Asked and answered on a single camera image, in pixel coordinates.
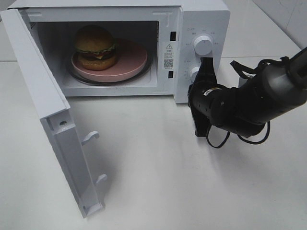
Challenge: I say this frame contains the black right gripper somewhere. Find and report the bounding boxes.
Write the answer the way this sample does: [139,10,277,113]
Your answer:
[188,57,230,137]

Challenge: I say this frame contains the white microwave knob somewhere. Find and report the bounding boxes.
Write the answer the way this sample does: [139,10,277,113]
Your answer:
[188,66,200,84]
[193,35,213,56]

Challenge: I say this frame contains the white microwave oven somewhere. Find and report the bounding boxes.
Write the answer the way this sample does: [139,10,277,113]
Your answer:
[7,0,230,103]

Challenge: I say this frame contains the pink round plate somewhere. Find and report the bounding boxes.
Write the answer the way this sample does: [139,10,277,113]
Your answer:
[71,39,149,83]

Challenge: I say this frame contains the burger with lettuce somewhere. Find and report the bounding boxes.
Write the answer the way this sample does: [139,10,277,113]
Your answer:
[74,25,117,70]

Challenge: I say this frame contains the white microwave door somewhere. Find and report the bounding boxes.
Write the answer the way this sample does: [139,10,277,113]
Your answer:
[0,9,107,218]

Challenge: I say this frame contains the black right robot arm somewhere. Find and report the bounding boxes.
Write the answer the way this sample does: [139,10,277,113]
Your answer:
[188,49,307,138]

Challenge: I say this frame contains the glass microwave turntable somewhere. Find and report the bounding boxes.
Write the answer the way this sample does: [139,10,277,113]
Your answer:
[66,55,153,86]

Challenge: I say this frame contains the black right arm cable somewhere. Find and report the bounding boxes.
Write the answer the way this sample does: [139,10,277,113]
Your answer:
[206,121,271,148]

